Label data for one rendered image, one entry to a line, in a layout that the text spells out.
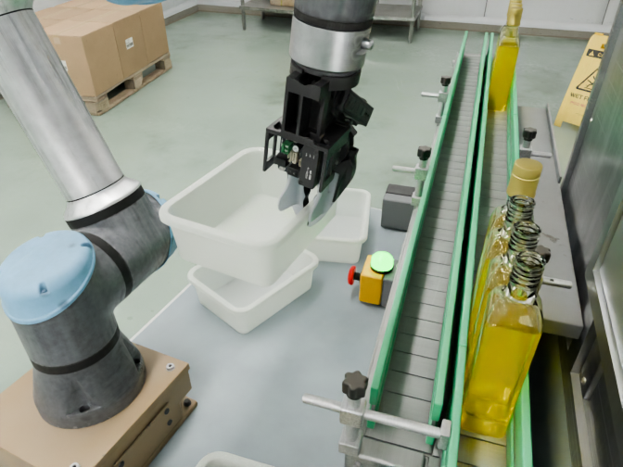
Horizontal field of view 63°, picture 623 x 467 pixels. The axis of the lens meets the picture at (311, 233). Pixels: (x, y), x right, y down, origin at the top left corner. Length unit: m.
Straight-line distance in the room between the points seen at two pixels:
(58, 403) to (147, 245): 0.24
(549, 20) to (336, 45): 6.05
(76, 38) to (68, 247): 3.37
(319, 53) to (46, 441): 0.60
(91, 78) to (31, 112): 3.32
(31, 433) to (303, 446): 0.38
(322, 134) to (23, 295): 0.39
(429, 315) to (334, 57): 0.49
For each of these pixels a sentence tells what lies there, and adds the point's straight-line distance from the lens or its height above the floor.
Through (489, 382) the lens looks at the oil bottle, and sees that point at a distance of 0.65.
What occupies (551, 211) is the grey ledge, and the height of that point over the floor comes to 0.88.
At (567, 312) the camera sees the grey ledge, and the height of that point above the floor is 0.88.
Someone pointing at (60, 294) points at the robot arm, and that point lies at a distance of 0.68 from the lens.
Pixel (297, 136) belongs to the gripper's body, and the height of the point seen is 1.25.
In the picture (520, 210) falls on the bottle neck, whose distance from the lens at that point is 0.65.
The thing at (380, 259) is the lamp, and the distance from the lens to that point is 0.99.
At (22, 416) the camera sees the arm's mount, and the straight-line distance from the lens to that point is 0.85.
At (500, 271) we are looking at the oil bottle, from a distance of 0.62.
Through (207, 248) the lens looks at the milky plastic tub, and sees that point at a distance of 0.64.
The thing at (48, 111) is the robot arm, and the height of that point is 1.21.
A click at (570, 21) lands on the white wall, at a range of 6.53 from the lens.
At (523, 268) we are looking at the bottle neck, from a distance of 0.55.
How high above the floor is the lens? 1.46
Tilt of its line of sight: 35 degrees down
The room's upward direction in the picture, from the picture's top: straight up
